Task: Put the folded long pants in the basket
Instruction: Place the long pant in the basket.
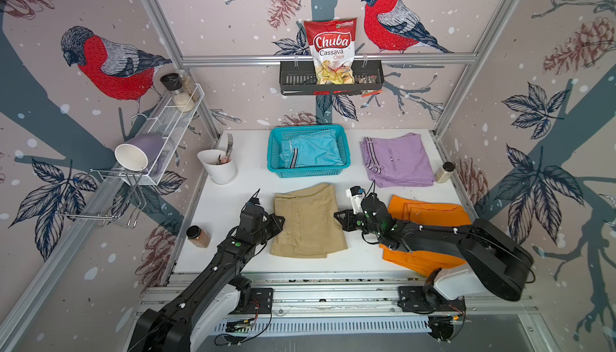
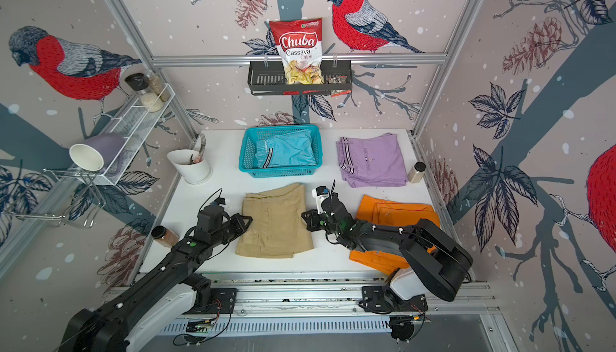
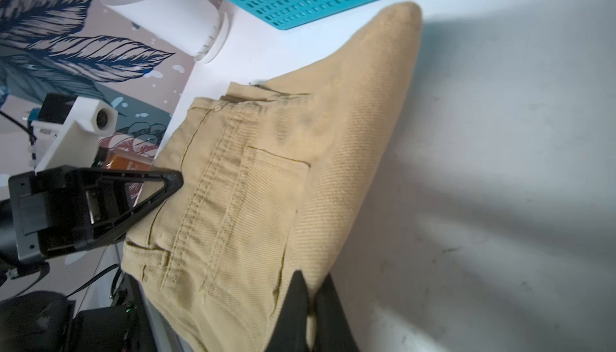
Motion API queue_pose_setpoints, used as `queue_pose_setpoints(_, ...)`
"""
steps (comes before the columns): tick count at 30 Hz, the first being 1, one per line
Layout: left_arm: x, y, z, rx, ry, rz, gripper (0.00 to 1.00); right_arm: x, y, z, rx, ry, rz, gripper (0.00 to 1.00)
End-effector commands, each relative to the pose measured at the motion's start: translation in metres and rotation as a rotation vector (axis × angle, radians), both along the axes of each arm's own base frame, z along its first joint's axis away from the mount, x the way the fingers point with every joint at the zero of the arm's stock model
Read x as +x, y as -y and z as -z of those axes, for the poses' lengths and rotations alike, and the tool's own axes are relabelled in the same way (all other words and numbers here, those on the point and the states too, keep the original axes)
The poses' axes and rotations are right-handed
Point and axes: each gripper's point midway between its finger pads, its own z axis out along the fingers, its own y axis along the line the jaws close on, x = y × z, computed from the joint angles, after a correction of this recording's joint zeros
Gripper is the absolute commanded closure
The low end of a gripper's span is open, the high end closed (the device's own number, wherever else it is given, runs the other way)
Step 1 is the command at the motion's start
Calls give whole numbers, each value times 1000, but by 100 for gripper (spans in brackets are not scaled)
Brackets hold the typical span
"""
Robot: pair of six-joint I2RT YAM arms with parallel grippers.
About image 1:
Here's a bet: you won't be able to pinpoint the beige spice jar black lid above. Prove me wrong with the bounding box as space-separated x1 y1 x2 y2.
435 161 456 184

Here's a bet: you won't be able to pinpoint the black lid jar on shelf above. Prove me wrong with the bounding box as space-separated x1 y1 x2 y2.
160 72 184 94

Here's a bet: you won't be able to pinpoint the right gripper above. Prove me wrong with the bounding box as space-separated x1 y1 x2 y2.
331 208 382 238

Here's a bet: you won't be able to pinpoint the brown spice jar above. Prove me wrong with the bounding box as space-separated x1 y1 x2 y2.
186 225 211 248

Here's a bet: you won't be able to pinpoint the wire cup holder rack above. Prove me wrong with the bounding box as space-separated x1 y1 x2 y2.
53 168 148 230

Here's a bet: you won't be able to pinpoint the black wire wall basket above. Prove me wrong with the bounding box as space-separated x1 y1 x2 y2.
279 60 384 96

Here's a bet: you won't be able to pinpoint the teal pants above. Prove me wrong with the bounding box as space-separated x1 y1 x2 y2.
279 129 344 169

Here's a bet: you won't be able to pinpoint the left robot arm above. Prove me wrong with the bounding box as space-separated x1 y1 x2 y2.
128 197 285 351

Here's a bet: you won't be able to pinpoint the orange pants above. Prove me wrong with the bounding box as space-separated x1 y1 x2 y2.
380 196 472 278

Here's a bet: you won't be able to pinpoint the silver metal fork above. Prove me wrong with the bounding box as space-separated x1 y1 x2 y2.
224 133 234 163

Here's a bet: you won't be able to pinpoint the Chuba cassava chips bag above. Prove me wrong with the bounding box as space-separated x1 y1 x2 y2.
304 18 357 85

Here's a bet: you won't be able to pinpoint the glass jar on shelf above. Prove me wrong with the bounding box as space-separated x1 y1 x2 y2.
177 70 200 103

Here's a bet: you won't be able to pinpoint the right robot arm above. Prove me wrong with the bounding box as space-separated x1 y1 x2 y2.
334 187 534 314

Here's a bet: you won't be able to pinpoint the tan pants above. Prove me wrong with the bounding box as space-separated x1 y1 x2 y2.
270 183 347 258

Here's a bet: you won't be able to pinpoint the teal plastic basket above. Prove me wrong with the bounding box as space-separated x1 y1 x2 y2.
267 124 351 178

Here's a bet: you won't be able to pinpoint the white utensil holder cup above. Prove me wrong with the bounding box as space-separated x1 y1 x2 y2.
197 149 237 185

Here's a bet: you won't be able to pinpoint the white wire wall shelf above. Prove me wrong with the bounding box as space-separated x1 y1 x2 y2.
138 84 205 186

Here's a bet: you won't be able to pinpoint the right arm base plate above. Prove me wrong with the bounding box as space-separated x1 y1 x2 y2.
397 286 466 315

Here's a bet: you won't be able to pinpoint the purple pants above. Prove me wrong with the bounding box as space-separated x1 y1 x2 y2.
360 133 435 188

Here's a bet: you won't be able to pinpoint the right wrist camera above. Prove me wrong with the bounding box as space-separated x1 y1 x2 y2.
346 186 366 214

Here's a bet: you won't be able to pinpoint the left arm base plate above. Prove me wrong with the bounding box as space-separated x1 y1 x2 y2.
231 287 274 315

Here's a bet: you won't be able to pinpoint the purple white cup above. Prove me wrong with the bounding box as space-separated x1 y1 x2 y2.
114 133 165 172

